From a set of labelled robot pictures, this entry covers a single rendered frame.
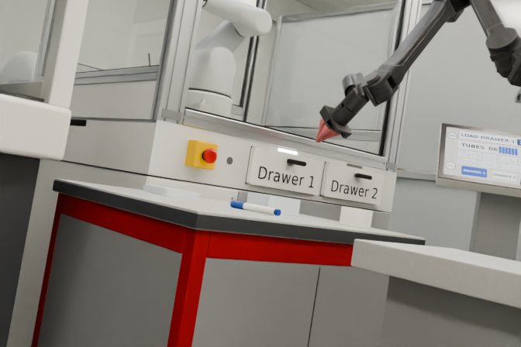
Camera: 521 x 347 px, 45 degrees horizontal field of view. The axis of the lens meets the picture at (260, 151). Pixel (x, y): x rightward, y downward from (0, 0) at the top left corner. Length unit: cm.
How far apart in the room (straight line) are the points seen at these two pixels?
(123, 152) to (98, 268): 55
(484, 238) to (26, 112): 187
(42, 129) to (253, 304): 51
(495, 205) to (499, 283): 181
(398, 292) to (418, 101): 279
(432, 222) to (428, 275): 265
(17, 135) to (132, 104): 60
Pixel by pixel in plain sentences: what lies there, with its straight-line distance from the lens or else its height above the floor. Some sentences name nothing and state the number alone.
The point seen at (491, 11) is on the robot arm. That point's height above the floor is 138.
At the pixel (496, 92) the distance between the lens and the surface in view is 345.
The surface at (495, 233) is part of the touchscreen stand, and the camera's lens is 261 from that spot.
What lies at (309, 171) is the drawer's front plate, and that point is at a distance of 197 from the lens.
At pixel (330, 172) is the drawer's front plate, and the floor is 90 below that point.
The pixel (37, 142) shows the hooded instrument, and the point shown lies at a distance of 124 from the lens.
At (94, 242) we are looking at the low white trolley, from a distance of 132.
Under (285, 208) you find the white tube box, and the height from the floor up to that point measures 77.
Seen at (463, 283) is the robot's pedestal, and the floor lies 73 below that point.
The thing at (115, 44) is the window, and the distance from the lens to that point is 199.
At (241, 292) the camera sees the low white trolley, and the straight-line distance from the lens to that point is 110.
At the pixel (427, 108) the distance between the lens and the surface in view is 362.
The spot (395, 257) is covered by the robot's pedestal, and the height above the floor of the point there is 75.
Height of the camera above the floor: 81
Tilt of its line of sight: 3 degrees up
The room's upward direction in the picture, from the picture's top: 9 degrees clockwise
